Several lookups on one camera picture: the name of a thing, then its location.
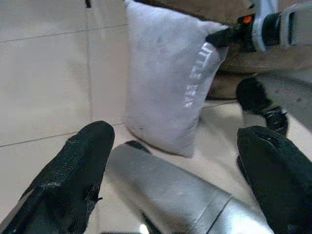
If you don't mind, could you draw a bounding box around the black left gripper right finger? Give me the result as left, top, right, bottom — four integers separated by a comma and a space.
236, 126, 312, 234

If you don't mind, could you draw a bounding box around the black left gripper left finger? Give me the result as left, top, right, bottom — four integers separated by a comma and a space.
0, 120, 116, 234

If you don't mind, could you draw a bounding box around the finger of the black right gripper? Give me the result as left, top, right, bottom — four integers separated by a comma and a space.
206, 25, 242, 49

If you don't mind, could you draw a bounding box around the grey pillow with white lettering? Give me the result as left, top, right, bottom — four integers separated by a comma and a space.
123, 0, 231, 158

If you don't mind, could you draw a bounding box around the silver robot left leg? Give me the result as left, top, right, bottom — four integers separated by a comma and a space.
106, 140, 275, 234

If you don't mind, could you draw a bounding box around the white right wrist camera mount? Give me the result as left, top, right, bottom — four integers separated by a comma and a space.
251, 0, 281, 52

